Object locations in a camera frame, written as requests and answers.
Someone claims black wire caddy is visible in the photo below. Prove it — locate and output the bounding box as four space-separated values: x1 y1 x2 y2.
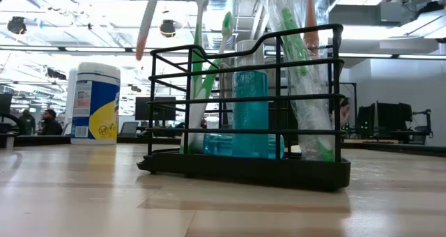
136 23 352 192

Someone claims white blue yellow wipes canister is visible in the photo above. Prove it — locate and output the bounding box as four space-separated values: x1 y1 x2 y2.
70 61 121 146

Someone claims person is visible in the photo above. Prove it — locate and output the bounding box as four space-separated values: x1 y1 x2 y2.
17 108 36 136
40 107 64 137
330 96 352 128

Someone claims plastic-wrapped green toothbrush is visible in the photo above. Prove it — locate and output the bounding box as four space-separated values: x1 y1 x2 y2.
257 0 337 162

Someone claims tall blue mouthwash bottle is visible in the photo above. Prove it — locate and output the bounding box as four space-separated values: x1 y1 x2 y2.
231 38 271 160

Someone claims grey chair back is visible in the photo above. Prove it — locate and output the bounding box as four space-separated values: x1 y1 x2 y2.
119 121 139 137

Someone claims black ceiling-hung device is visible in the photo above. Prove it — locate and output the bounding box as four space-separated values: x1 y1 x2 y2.
159 19 177 38
6 16 28 36

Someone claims black background monitor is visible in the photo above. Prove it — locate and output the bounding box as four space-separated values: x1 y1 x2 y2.
134 96 177 121

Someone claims black monitor group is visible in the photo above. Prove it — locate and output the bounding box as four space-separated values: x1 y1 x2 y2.
357 102 414 141

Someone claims dark edge monitor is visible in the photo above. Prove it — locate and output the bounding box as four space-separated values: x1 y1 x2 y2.
0 93 13 116

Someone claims orange white toothbrush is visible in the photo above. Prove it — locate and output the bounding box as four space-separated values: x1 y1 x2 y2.
134 0 163 62
302 0 321 61

